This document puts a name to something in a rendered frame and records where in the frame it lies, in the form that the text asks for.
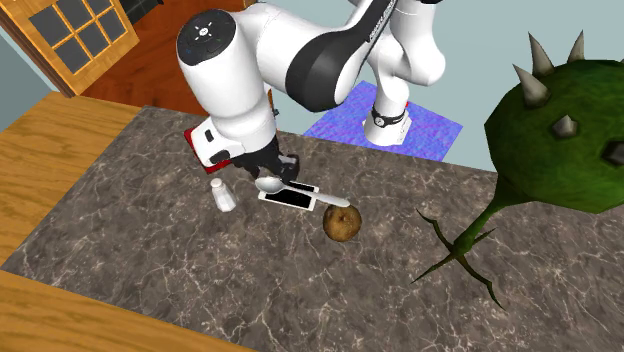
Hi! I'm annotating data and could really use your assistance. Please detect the black phone with white frame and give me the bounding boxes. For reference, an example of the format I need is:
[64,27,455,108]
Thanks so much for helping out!
[257,180,321,212]

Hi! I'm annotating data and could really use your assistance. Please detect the green spiky plant figure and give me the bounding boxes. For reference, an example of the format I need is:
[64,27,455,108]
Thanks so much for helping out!
[410,30,624,311]

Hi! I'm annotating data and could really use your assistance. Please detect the brown round fruit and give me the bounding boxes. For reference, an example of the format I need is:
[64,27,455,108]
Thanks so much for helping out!
[322,204,363,244]

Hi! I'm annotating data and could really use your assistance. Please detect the red flat box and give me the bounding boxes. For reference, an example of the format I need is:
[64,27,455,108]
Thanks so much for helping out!
[183,126,232,176]

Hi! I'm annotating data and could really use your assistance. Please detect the blue patterned robot stand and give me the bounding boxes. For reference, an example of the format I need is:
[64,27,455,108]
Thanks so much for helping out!
[303,79,464,163]

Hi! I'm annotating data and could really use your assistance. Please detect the wooden door with glass panes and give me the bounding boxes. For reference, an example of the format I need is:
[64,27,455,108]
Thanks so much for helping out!
[0,0,142,99]

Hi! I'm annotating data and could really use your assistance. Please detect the silver spoon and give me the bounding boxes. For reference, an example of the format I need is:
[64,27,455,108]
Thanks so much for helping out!
[254,175,352,209]

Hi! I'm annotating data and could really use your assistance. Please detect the white salt shaker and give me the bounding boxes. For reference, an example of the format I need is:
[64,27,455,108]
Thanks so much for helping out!
[209,177,238,214]

